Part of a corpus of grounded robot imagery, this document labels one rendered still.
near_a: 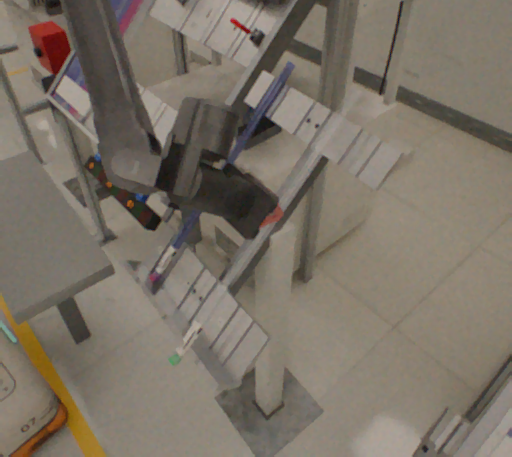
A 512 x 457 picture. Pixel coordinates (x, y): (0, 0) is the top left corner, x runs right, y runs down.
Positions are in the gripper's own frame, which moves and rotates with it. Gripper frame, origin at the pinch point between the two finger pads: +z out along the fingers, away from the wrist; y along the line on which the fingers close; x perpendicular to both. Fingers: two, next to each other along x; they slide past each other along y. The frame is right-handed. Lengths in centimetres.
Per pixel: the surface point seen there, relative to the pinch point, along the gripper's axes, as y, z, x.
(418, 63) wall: 101, 190, -81
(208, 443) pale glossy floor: 14, 61, 80
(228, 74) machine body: 101, 70, -15
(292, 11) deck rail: 42, 23, -34
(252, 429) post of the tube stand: 8, 69, 71
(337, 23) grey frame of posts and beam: 39, 35, -39
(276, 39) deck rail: 42, 23, -27
